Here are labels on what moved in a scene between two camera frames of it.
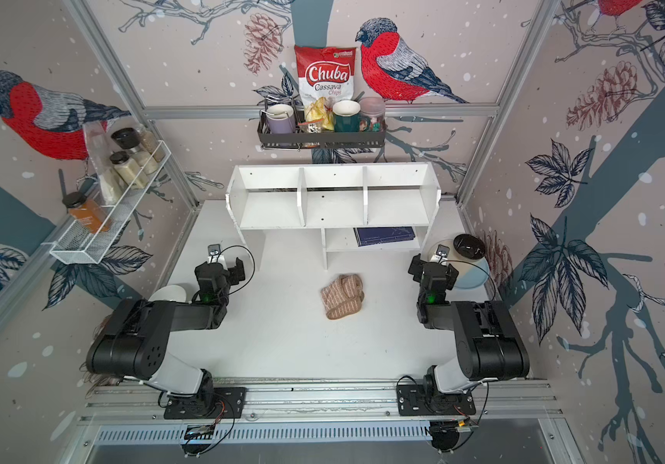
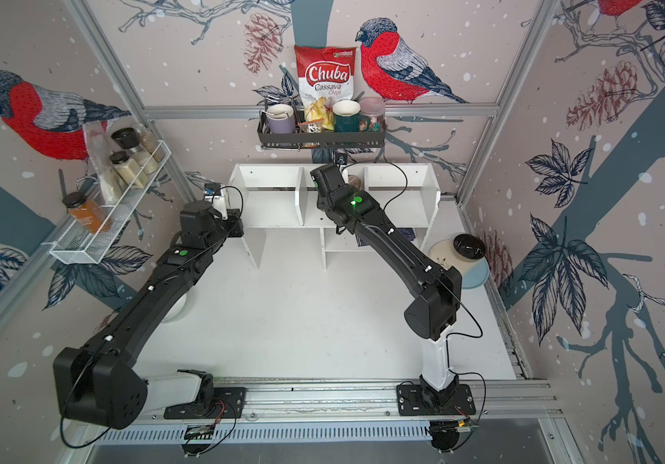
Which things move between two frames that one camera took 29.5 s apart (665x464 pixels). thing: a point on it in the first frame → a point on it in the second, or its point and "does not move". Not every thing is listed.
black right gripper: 419,266 → 320,203
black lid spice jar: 129,169 does not move
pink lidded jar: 372,114 does not move
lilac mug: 280,118 does not move
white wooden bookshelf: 359,207 does not move
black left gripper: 237,273 → 236,219
